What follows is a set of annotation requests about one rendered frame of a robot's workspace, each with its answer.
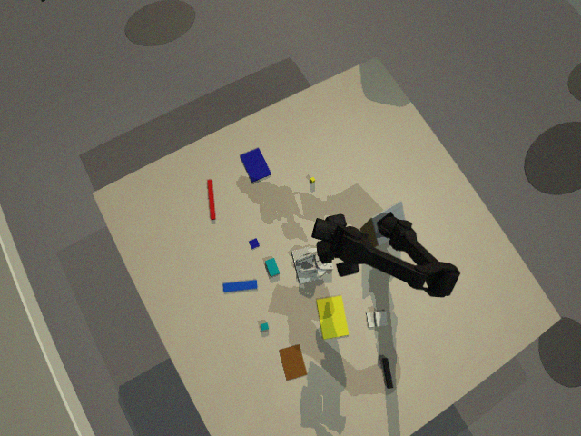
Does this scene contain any black rectangular bar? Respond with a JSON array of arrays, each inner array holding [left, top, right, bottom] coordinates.
[[382, 358, 393, 389]]

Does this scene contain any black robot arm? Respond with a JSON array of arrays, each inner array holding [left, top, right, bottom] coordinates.
[[311, 212, 460, 298]]

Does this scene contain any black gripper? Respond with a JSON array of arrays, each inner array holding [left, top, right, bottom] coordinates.
[[325, 214, 360, 277]]

